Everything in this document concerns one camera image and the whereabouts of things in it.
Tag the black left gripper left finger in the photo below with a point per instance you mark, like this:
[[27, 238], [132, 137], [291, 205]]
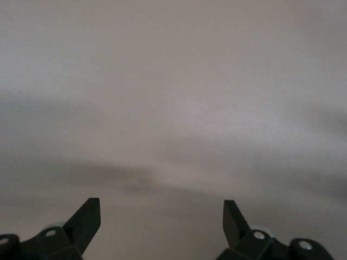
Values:
[[81, 230]]

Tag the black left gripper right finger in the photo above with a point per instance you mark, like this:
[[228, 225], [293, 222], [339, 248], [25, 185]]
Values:
[[244, 243]]

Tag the brown table cover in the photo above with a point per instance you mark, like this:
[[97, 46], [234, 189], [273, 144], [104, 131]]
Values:
[[173, 81]]

